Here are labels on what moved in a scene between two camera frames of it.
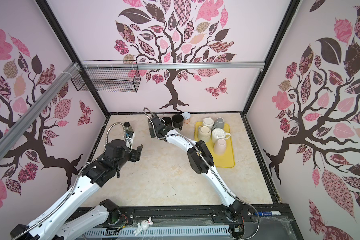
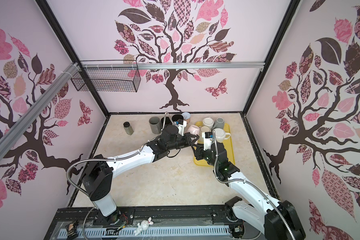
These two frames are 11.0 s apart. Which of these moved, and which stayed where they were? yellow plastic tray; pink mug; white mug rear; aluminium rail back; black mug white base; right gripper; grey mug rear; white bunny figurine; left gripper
Moved: left gripper; right gripper; pink mug
Stayed: yellow plastic tray; black mug white base; white bunny figurine; grey mug rear; aluminium rail back; white mug rear
